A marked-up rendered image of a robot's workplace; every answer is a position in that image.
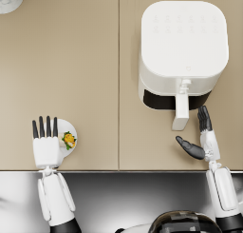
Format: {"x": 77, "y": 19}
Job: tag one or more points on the white round plate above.
{"x": 68, "y": 129}

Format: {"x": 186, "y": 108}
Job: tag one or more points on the white air fryer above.
{"x": 183, "y": 49}

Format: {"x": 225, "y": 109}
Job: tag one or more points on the dark round robot body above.
{"x": 183, "y": 223}

